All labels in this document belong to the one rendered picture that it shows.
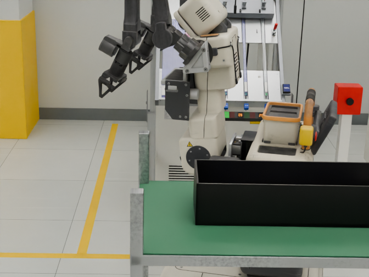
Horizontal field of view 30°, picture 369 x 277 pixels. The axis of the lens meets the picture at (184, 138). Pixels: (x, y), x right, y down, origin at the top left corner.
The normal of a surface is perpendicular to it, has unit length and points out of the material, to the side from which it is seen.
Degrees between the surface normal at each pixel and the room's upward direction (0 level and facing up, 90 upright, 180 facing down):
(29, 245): 0
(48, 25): 90
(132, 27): 91
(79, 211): 0
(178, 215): 0
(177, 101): 90
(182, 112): 90
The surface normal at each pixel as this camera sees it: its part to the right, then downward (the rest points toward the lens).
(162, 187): 0.03, -0.95
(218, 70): -0.22, 0.30
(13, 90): 0.02, 0.32
